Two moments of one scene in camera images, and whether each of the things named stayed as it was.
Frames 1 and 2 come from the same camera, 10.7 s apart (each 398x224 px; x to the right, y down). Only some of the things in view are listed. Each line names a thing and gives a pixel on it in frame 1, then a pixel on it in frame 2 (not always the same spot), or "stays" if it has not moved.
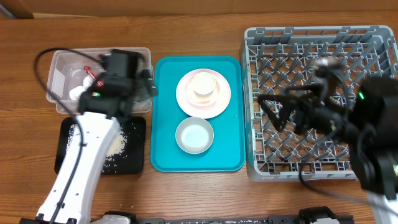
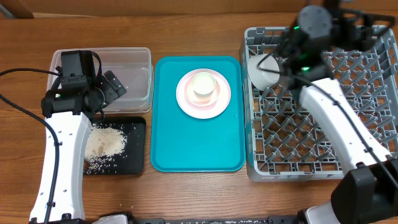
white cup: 203,83 stays
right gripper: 287,101 to 365,38
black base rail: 272,219 stays
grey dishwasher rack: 280,59 stays
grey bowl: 194,135 to 263,71
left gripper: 143,84 to 112,91
